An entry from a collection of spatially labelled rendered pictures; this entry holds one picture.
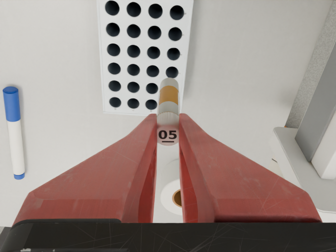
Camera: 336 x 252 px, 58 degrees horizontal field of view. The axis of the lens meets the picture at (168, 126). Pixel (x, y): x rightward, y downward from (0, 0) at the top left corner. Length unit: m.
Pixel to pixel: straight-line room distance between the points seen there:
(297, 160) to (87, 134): 0.25
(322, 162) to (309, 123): 0.04
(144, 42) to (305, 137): 0.17
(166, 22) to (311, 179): 0.18
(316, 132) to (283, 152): 0.03
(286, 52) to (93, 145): 0.26
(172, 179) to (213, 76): 0.14
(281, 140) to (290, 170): 0.04
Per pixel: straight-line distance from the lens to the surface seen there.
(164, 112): 0.15
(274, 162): 1.11
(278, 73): 0.37
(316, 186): 0.27
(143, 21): 0.29
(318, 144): 0.28
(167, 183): 0.39
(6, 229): 0.95
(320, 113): 0.28
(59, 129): 0.41
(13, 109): 0.39
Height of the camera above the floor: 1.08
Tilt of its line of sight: 56 degrees down
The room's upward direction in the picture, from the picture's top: 179 degrees counter-clockwise
